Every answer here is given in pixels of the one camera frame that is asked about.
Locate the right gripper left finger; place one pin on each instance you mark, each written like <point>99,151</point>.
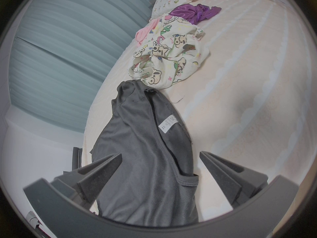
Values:
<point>96,175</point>

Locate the blue-green curtain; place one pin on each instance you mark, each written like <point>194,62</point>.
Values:
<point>94,26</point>
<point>54,88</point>

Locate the purple garment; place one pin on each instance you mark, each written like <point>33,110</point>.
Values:
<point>193,11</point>

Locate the black T-shirt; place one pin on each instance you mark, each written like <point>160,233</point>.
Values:
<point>138,162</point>

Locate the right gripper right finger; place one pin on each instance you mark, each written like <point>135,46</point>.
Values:
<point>223,175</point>

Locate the white printed pyjama garment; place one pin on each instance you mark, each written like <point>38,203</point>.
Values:
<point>178,56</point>

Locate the black chest of drawers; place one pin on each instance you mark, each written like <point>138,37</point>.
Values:
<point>75,160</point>

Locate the bed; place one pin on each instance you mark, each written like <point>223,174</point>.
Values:
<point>247,95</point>

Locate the pink garment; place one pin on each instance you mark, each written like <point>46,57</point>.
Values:
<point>143,32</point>

